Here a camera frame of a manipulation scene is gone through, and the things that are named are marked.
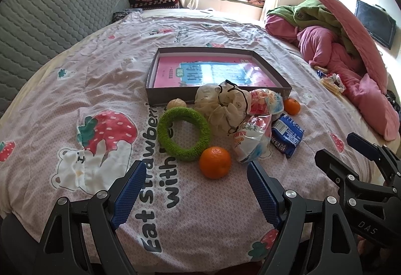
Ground grey quilted headboard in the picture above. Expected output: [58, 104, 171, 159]
[1, 0, 129, 113]

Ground red blue snack bag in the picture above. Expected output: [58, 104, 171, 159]
[249, 88, 284, 116]

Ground green fuzzy ring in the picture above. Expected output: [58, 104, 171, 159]
[156, 106, 212, 163]

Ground blue snack packet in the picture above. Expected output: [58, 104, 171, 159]
[270, 113, 305, 158]

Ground small orange mandarin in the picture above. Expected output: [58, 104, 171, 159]
[283, 98, 301, 116]

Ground dark cloth by headboard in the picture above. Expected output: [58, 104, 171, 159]
[112, 9, 143, 23]

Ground large orange mandarin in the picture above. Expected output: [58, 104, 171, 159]
[198, 146, 232, 179]

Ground person's right hand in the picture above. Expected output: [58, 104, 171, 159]
[357, 236, 366, 255]

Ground pink strawberry bedsheet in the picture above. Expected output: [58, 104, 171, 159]
[1, 13, 375, 272]

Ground black wall television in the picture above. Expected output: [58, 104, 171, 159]
[354, 0, 397, 49]

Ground beige organza scrunchie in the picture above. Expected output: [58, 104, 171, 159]
[194, 80, 251, 136]

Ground red white snack bag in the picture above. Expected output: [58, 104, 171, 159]
[233, 115, 272, 164]

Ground grey shallow cardboard box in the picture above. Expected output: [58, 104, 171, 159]
[145, 46, 292, 106]

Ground wrapped biscuit snacks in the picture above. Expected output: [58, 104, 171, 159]
[313, 66, 346, 96]

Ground pink quilt pile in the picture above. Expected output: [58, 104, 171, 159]
[265, 15, 400, 141]

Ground tan walnut ball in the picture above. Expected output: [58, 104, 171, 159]
[166, 99, 187, 110]

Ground green blanket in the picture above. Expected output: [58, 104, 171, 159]
[266, 0, 360, 57]

